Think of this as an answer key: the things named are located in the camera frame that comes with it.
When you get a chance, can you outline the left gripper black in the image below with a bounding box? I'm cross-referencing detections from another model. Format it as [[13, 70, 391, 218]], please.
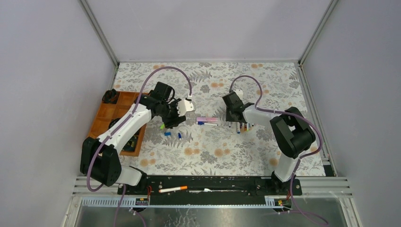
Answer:
[[158, 98, 186, 129]]

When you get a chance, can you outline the blue cap white marker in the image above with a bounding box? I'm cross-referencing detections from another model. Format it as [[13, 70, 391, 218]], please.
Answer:
[[236, 122, 241, 134]]

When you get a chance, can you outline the pink highlighter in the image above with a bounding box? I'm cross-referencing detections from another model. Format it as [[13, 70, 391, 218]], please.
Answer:
[[196, 117, 220, 122]]

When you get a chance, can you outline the white pen blue cap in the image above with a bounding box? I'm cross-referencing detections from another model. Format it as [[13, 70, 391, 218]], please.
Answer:
[[197, 122, 218, 126]]

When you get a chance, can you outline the orange cap white marker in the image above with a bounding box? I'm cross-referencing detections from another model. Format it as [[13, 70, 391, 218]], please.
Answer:
[[158, 186, 188, 193]]

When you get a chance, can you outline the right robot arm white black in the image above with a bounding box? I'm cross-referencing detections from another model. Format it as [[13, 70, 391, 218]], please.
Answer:
[[222, 91, 316, 195]]

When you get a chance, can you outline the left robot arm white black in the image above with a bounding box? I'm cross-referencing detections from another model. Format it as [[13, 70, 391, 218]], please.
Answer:
[[80, 82, 194, 194]]

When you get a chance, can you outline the wooden compartment tray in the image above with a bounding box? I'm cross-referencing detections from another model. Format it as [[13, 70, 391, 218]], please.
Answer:
[[87, 90, 146, 157]]

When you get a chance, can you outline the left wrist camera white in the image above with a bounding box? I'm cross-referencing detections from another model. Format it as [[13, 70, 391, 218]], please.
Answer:
[[176, 95, 195, 116]]

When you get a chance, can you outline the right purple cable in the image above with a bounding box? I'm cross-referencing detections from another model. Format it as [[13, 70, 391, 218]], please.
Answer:
[[228, 75, 330, 227]]

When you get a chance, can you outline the black cable bundle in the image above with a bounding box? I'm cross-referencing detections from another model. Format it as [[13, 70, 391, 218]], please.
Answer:
[[102, 89, 120, 104]]

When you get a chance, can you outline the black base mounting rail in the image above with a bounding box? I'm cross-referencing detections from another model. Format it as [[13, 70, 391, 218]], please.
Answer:
[[117, 175, 303, 206]]

